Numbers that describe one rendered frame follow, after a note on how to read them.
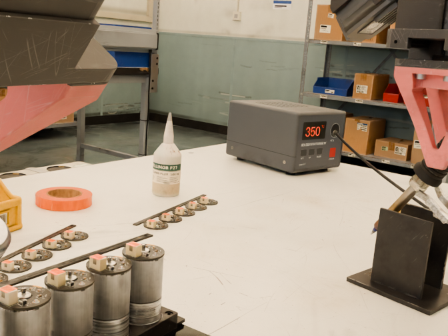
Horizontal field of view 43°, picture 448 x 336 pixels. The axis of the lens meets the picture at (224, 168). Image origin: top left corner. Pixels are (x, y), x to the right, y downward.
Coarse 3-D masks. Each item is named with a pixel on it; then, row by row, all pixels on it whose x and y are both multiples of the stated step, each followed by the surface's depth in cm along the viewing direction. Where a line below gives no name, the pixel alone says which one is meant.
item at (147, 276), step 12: (144, 252) 34; (132, 264) 33; (144, 264) 33; (156, 264) 33; (132, 276) 33; (144, 276) 33; (156, 276) 34; (132, 288) 33; (144, 288) 33; (156, 288) 34; (132, 300) 33; (144, 300) 33; (156, 300) 34; (132, 312) 34; (144, 312) 34; (156, 312) 34; (132, 324) 34; (144, 324) 34
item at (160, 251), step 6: (150, 246) 35; (156, 246) 35; (150, 252) 34; (156, 252) 34; (162, 252) 34; (132, 258) 33; (138, 258) 33; (144, 258) 33; (150, 258) 33; (156, 258) 33
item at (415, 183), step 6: (414, 180) 45; (420, 180) 45; (414, 186) 45; (420, 186) 45; (426, 186) 45; (408, 192) 46; (414, 192) 46; (402, 198) 46; (408, 198) 46; (396, 204) 47; (402, 204) 47; (396, 210) 47
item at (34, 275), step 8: (128, 240) 36; (136, 240) 36; (104, 248) 34; (112, 248) 34; (80, 256) 33; (88, 256) 33; (56, 264) 31; (64, 264) 31; (72, 264) 32; (32, 272) 30; (40, 272) 30; (16, 280) 29; (24, 280) 29
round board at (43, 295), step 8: (32, 288) 28; (40, 288) 28; (32, 296) 27; (40, 296) 27; (48, 296) 27; (0, 304) 26; (16, 304) 26; (24, 304) 26; (32, 304) 26; (40, 304) 26
